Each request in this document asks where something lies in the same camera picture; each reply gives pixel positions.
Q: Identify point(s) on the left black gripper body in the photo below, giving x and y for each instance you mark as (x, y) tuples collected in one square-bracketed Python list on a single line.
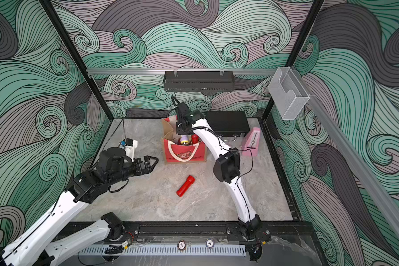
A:
[(133, 168)]

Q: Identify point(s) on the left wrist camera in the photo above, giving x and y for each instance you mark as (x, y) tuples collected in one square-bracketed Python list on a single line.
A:
[(114, 158)]

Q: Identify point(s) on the pink metronome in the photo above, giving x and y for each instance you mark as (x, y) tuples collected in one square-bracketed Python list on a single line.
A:
[(250, 144)]

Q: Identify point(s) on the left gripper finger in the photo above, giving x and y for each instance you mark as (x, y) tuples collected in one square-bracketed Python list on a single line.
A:
[(148, 159), (148, 167)]

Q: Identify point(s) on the red flashlight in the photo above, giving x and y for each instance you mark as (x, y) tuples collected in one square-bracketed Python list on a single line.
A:
[(194, 139), (185, 186)]

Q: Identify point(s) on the black wall shelf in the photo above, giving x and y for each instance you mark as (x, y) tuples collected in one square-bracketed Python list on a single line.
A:
[(198, 81)]

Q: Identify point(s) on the white perforated cable tray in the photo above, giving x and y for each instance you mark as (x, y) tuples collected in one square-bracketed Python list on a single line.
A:
[(190, 250)]

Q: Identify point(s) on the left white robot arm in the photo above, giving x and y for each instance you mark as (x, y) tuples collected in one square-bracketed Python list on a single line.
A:
[(37, 247)]

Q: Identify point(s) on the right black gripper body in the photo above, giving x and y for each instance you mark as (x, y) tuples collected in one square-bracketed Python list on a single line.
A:
[(182, 129)]

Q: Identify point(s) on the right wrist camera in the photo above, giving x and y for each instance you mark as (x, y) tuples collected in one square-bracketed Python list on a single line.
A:
[(180, 107)]

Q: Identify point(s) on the red jute tote bag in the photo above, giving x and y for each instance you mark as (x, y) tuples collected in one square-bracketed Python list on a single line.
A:
[(181, 149)]

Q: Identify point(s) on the purple flashlight yellow head bottom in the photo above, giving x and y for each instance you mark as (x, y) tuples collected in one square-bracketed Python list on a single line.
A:
[(184, 140)]

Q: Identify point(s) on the clear plastic wall bin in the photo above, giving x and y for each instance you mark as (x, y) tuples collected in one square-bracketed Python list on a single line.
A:
[(289, 92)]

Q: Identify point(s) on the black hard carry case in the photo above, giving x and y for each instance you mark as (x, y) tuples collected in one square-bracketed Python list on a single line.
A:
[(228, 123)]

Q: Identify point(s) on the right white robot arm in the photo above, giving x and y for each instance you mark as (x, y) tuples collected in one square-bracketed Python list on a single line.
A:
[(227, 168)]

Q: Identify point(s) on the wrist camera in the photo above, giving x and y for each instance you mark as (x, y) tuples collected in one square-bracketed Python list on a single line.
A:
[(180, 107), (114, 158)]

